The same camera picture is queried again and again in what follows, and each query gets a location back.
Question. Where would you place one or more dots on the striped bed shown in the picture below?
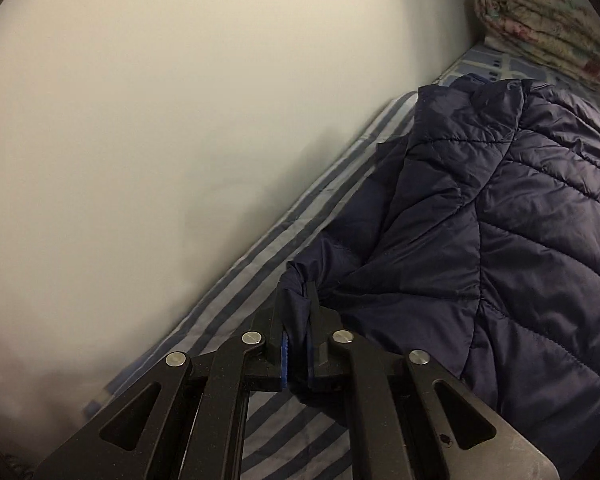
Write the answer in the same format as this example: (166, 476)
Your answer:
(280, 435)

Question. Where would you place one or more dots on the folded floral quilt stack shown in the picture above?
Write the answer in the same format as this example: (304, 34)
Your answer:
(530, 25)

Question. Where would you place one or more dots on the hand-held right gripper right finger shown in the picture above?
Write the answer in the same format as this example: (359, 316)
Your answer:
(315, 360)

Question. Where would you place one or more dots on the navy puffer jacket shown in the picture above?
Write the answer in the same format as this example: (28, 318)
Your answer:
(480, 210)

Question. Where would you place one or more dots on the blue checkered blanket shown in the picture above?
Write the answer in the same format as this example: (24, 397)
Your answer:
(510, 67)

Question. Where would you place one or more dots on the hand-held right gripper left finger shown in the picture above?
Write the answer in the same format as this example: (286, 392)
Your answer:
(283, 360)

